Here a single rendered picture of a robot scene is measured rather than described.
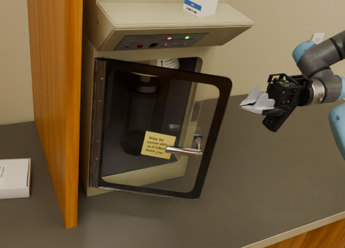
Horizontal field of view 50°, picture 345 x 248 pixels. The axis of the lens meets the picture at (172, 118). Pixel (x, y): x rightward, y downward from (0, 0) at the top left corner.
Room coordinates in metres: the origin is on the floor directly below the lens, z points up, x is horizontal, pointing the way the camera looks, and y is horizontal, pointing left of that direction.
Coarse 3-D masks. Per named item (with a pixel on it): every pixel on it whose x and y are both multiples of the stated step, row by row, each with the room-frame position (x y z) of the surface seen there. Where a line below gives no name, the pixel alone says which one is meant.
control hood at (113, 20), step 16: (96, 16) 0.72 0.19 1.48; (112, 16) 0.66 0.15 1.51; (128, 16) 0.68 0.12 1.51; (144, 16) 0.70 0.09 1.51; (160, 16) 0.71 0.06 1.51; (176, 16) 0.73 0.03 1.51; (192, 16) 0.75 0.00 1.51; (208, 16) 0.77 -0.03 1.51; (224, 16) 0.79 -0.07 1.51; (240, 16) 0.81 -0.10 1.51; (96, 32) 0.71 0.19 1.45; (112, 32) 0.64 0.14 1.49; (128, 32) 0.66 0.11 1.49; (144, 32) 0.68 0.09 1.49; (160, 32) 0.70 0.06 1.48; (176, 32) 0.72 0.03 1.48; (192, 32) 0.74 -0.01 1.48; (208, 32) 0.76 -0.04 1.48; (224, 32) 0.79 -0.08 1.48; (240, 32) 0.82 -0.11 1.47; (96, 48) 0.71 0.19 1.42; (112, 48) 0.71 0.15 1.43; (160, 48) 0.78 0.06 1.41
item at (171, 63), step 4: (144, 60) 0.83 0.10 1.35; (148, 60) 0.83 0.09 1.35; (152, 60) 0.84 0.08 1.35; (156, 60) 0.84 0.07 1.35; (160, 60) 0.84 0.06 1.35; (164, 60) 0.85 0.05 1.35; (168, 60) 0.86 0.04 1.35; (172, 60) 0.87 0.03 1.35; (176, 60) 0.89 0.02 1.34; (148, 64) 0.83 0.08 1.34; (152, 64) 0.83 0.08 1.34; (156, 64) 0.84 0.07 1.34; (160, 64) 0.84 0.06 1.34; (164, 64) 0.85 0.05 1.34; (168, 64) 0.86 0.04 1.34; (172, 64) 0.87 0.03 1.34; (176, 64) 0.88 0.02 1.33; (176, 68) 0.88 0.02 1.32
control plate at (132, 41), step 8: (128, 40) 0.69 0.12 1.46; (136, 40) 0.70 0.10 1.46; (144, 40) 0.71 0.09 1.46; (152, 40) 0.72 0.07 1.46; (160, 40) 0.73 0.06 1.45; (168, 40) 0.74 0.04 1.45; (176, 40) 0.75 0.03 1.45; (184, 40) 0.77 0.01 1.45; (192, 40) 0.78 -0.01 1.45; (120, 48) 0.71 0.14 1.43; (128, 48) 0.73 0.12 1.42; (136, 48) 0.74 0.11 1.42; (144, 48) 0.75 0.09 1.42; (152, 48) 0.76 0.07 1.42
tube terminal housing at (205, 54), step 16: (96, 0) 0.73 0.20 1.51; (112, 0) 0.74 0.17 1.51; (128, 0) 0.76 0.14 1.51; (144, 0) 0.78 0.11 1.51; (160, 0) 0.80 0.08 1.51; (176, 0) 0.82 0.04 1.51; (224, 0) 0.89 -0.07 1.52; (176, 48) 0.83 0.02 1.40; (192, 48) 0.86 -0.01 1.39; (208, 48) 0.89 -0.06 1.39; (208, 64) 0.89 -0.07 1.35; (80, 112) 0.80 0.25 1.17; (80, 128) 0.80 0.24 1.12; (80, 144) 0.80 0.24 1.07; (80, 160) 0.79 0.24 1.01; (80, 176) 0.79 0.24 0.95; (96, 192) 0.74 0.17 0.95
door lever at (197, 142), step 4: (196, 140) 0.74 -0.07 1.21; (200, 140) 0.74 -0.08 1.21; (196, 144) 0.73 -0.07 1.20; (200, 144) 0.73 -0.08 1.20; (168, 148) 0.69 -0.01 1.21; (172, 148) 0.69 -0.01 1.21; (176, 148) 0.69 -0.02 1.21; (180, 148) 0.70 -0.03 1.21; (184, 148) 0.70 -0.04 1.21; (188, 148) 0.70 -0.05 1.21; (192, 148) 0.70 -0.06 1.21; (196, 148) 0.71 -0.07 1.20; (200, 148) 0.71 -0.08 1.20; (168, 152) 0.69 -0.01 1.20; (172, 152) 0.69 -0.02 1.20; (176, 152) 0.69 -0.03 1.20; (180, 152) 0.69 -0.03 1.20; (184, 152) 0.69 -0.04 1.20; (188, 152) 0.69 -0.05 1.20; (192, 152) 0.69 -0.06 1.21; (196, 152) 0.69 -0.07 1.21; (200, 152) 0.70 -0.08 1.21; (192, 156) 0.69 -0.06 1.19; (196, 156) 0.69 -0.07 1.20; (200, 156) 0.69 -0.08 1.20
